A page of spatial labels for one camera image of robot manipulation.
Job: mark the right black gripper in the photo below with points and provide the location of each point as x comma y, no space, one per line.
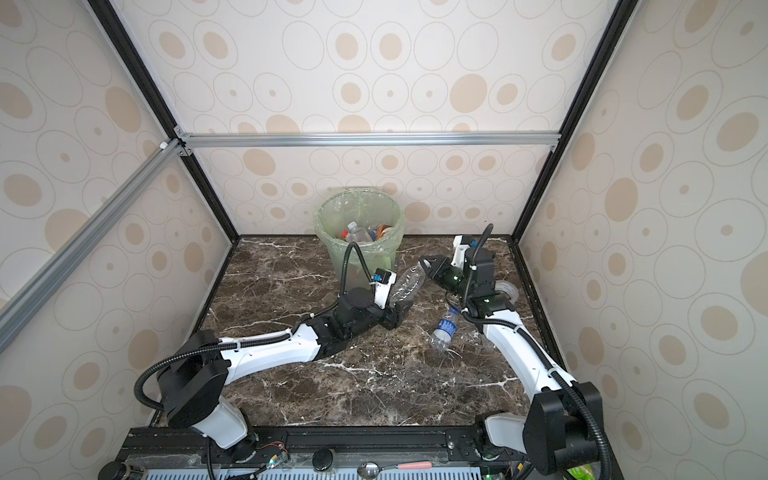
443,265

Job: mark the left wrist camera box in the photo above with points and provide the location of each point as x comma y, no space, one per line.
383,280

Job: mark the clear bottle blue cap right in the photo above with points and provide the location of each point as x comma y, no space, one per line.
443,334

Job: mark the horizontal aluminium frame bar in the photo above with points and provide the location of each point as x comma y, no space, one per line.
371,139

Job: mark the metal spoon pink handle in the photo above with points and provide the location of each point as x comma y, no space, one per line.
371,470

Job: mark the brown tea bottle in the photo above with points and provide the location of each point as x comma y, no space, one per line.
382,230

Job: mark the black round knob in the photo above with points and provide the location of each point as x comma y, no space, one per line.
322,460

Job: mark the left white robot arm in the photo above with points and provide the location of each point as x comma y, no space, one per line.
192,380

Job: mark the green plastic bin liner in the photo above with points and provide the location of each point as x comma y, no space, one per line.
360,246

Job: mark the left slanted aluminium bar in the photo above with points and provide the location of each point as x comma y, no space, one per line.
39,289

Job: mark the clear square bottle white cap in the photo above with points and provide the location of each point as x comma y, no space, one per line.
358,234

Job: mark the clear adhesive tape roll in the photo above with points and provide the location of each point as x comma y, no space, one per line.
508,289

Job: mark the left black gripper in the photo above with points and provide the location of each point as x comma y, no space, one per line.
398,320

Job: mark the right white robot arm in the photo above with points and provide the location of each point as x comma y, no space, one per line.
564,426

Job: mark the crushed clear bottle blue cap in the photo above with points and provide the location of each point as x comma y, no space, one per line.
407,285

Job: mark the green packet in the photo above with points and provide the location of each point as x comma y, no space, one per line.
584,472

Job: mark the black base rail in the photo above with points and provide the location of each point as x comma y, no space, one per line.
457,452

